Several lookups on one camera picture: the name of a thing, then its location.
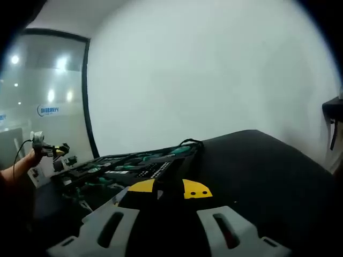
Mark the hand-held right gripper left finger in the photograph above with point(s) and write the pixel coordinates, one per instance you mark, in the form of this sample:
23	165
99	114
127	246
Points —
128	222

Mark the black framed glass partition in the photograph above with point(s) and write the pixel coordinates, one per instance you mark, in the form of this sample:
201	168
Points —
53	80

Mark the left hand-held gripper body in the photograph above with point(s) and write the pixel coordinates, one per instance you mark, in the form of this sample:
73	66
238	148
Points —
37	139

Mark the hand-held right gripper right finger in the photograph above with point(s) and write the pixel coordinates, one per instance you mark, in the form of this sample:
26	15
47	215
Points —
207	222

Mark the black toolbox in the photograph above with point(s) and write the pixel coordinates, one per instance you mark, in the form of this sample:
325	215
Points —
88	164

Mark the small white box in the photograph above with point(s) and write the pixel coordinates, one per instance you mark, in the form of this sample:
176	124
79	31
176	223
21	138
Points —
36	178

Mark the black wall shelf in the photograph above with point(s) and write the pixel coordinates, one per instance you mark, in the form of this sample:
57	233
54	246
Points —
332	109

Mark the person's left hand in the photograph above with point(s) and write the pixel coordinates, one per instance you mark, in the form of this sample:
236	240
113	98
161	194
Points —
34	159

